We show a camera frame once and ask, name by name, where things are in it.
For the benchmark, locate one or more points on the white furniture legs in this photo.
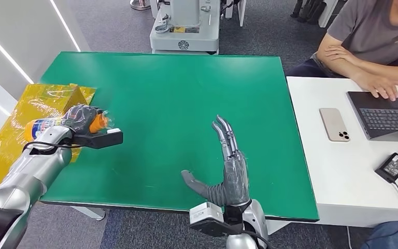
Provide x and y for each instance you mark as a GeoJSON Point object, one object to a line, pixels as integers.
{"type": "Point", "coordinates": [241, 10]}

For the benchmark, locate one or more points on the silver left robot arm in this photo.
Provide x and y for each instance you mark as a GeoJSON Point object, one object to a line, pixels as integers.
{"type": "Point", "coordinates": [30, 175]}

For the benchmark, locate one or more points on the dark grey laptop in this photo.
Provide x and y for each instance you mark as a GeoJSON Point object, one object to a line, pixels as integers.
{"type": "Point", "coordinates": [387, 118]}

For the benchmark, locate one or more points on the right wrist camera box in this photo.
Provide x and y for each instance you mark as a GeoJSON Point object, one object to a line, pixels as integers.
{"type": "Point", "coordinates": [206, 214]}

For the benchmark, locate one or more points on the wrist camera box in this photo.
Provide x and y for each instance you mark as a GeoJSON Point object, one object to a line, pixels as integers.
{"type": "Point", "coordinates": [206, 214]}
{"type": "Point", "coordinates": [99, 139]}

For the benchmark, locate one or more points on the person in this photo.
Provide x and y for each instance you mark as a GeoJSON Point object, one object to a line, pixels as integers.
{"type": "Point", "coordinates": [367, 34]}

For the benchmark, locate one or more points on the orange plastic bottle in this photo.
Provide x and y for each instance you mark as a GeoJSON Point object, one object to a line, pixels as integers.
{"type": "Point", "coordinates": [37, 129]}

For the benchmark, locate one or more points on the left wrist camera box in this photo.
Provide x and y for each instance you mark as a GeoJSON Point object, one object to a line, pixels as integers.
{"type": "Point", "coordinates": [99, 139]}

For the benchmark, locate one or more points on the blue fabric item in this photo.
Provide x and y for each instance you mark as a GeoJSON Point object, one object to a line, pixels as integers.
{"type": "Point", "coordinates": [391, 237]}

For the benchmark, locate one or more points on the black power adapter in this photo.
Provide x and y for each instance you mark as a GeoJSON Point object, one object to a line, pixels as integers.
{"type": "Point", "coordinates": [392, 167]}

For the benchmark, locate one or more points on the white desk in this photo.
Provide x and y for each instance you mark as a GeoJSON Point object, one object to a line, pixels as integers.
{"type": "Point", "coordinates": [339, 172]}

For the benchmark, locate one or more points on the person's left forearm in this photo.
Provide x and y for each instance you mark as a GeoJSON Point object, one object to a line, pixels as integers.
{"type": "Point", "coordinates": [387, 70]}

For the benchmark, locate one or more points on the green topped table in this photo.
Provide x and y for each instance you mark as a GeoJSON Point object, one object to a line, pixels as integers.
{"type": "Point", "coordinates": [185, 96]}

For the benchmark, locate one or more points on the grey machine base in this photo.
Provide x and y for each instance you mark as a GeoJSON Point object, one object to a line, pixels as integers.
{"type": "Point", "coordinates": [184, 31]}

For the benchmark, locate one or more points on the yellow film-wrapped cardboard box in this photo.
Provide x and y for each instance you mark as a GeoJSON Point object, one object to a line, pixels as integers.
{"type": "Point", "coordinates": [17, 110]}

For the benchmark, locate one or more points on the person's right forearm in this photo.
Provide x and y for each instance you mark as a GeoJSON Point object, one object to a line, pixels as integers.
{"type": "Point", "coordinates": [336, 67]}

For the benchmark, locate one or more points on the person's left hand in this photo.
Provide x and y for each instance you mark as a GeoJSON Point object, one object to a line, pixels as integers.
{"type": "Point", "coordinates": [339, 53]}

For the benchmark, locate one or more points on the person's right hand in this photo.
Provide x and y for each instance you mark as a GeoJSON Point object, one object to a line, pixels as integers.
{"type": "Point", "coordinates": [380, 86]}

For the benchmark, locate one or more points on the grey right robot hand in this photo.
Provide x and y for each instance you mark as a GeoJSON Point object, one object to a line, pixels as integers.
{"type": "Point", "coordinates": [235, 182]}

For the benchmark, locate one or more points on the chrome chair base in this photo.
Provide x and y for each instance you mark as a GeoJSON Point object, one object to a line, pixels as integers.
{"type": "Point", "coordinates": [140, 4]}

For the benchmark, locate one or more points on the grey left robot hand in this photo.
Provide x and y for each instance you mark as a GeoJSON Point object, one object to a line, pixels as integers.
{"type": "Point", "coordinates": [79, 118]}

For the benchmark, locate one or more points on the beige smartphone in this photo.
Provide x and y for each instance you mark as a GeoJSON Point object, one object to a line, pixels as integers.
{"type": "Point", "coordinates": [333, 123]}

